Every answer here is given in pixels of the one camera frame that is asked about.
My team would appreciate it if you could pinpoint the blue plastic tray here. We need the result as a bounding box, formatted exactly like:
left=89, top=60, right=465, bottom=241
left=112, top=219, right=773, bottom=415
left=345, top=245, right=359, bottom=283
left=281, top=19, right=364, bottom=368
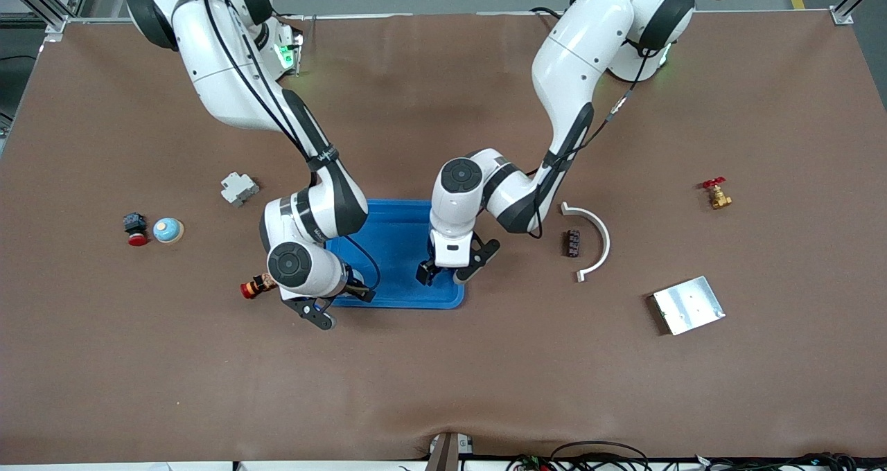
left=324, top=199, right=467, bottom=310

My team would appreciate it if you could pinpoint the red yellow emergency stop button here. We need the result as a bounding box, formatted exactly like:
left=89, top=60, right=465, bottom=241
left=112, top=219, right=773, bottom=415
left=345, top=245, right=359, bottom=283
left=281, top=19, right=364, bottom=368
left=240, top=273, right=278, bottom=300

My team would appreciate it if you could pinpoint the white circuit breaker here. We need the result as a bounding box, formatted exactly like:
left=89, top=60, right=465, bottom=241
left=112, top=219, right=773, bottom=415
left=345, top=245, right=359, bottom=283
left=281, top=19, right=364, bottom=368
left=220, top=172, right=261, bottom=208

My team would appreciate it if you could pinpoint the red mushroom push button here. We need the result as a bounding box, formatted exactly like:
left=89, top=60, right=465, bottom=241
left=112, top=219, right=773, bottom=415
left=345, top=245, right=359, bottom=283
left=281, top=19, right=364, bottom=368
left=123, top=212, right=149, bottom=247

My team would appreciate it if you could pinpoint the square metal plate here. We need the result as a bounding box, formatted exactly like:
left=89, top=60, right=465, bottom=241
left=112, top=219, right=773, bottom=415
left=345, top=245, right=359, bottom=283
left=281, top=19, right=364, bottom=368
left=648, top=276, right=726, bottom=337

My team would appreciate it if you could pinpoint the white curved plastic bracket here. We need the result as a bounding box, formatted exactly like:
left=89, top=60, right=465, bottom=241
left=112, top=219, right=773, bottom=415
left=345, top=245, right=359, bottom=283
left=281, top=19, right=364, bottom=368
left=560, top=202, right=612, bottom=283

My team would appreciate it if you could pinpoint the grey metal mounting post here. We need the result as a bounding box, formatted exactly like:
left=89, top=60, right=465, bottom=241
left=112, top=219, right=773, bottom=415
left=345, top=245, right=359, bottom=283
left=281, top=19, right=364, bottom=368
left=425, top=432, right=460, bottom=471

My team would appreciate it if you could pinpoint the black cable loop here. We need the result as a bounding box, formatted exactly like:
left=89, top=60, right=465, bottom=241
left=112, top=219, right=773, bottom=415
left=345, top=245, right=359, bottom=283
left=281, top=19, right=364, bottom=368
left=551, top=441, right=651, bottom=471

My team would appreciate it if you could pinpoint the brass valve red handle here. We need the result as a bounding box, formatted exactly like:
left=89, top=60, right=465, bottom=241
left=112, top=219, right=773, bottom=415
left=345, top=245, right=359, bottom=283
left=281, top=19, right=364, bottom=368
left=701, top=177, right=733, bottom=211

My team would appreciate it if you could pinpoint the black cable bundle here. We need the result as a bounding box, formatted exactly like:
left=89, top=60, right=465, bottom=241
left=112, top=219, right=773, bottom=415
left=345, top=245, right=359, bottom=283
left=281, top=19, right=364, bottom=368
left=735, top=452, right=860, bottom=471

